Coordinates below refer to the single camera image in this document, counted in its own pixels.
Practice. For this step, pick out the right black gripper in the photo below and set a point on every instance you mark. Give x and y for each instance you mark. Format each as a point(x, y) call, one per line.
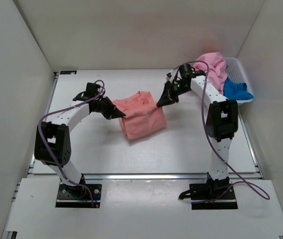
point(168, 97)

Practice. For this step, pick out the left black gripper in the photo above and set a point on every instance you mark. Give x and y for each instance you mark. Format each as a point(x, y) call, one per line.
point(113, 112)

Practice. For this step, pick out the salmon pink t shirt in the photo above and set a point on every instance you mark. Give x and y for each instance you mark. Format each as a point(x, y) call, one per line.
point(143, 117)

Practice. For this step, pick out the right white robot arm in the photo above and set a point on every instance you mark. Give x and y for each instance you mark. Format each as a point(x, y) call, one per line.
point(220, 123)

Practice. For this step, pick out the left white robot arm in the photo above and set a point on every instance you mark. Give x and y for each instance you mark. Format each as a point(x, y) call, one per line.
point(53, 143)

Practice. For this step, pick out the light pink t shirt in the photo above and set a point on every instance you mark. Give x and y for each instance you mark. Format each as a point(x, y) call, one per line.
point(217, 69)

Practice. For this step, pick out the blue t shirt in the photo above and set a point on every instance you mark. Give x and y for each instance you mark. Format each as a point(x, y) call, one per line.
point(236, 91)

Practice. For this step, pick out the blue label sticker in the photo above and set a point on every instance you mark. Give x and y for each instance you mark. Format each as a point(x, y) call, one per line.
point(71, 72)

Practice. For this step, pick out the white plastic laundry basket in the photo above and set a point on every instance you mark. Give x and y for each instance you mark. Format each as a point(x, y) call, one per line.
point(236, 72)

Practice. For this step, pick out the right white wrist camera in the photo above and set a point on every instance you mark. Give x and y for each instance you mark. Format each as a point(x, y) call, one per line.
point(172, 75)

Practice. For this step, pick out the aluminium table edge rail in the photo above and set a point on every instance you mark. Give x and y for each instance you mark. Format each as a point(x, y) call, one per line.
point(144, 176)

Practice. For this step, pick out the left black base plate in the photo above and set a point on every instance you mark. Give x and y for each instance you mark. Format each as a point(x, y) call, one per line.
point(78, 197)

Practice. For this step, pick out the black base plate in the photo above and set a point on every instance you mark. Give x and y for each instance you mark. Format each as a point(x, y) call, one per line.
point(202, 198)
point(78, 197)

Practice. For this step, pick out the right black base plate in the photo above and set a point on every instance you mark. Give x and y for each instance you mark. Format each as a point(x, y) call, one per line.
point(202, 198)

